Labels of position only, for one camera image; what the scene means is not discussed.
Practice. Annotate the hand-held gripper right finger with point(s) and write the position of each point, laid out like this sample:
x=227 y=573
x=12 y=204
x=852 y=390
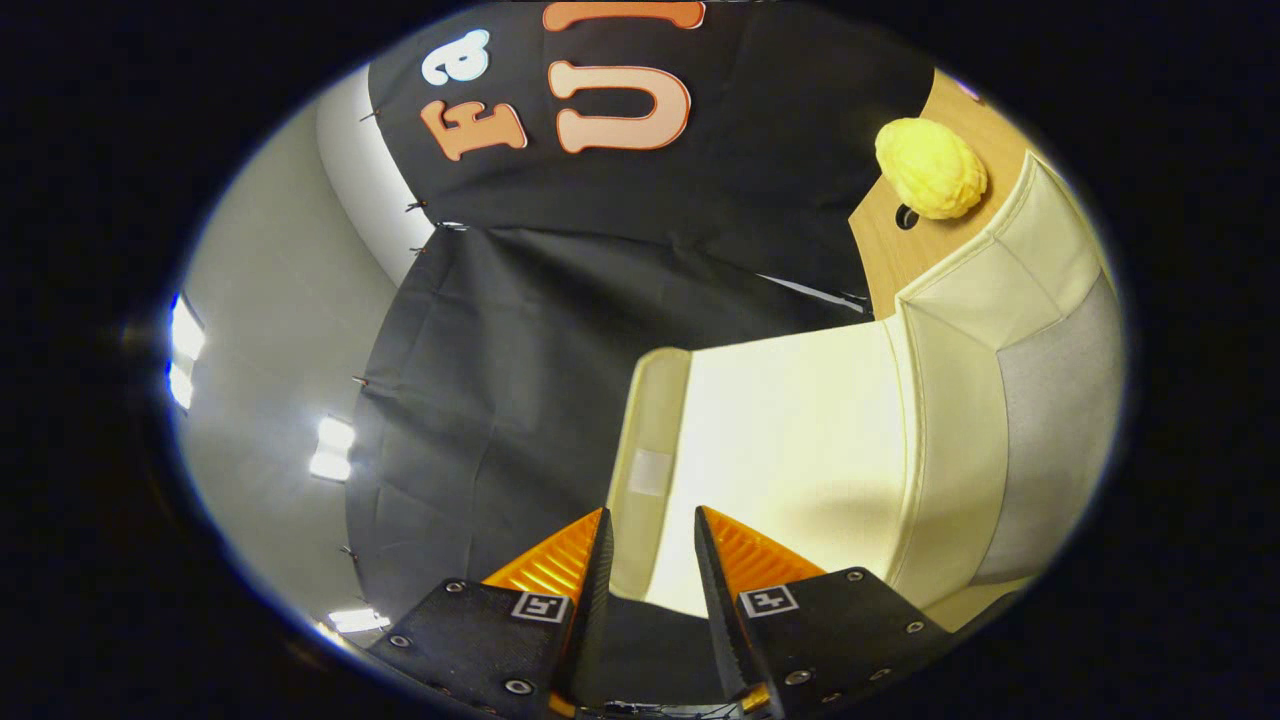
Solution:
x=718 y=620

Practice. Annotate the yellow bumpy plush toy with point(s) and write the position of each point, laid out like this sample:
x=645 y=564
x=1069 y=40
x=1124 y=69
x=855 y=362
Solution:
x=930 y=170

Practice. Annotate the cream fabric storage box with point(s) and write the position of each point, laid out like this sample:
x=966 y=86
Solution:
x=800 y=450

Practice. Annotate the ceiling light panel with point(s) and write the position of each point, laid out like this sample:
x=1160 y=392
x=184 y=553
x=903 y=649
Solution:
x=330 y=450
x=185 y=350
x=357 y=620

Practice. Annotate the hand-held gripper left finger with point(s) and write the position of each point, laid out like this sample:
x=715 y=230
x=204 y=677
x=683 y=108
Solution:
x=592 y=620

